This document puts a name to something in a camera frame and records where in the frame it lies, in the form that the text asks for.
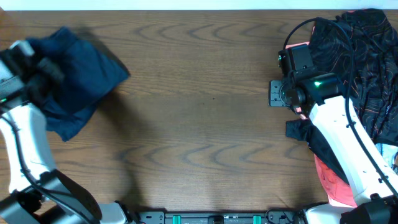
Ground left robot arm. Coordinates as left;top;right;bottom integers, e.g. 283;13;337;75
1;42;103;223

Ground coral red garment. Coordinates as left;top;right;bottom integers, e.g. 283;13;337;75
285;119;356;207

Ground dark blue denim shorts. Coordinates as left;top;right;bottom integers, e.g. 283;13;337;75
25;26;131;125

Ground black patterned orange-line garment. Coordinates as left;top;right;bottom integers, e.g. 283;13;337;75
285;8;398;184

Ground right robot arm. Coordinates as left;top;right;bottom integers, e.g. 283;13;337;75
269;44;397;223

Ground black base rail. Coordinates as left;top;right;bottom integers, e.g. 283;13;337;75
120;203;310;224

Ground folded dark blue shorts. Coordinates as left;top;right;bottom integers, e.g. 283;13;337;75
42;101;97;142

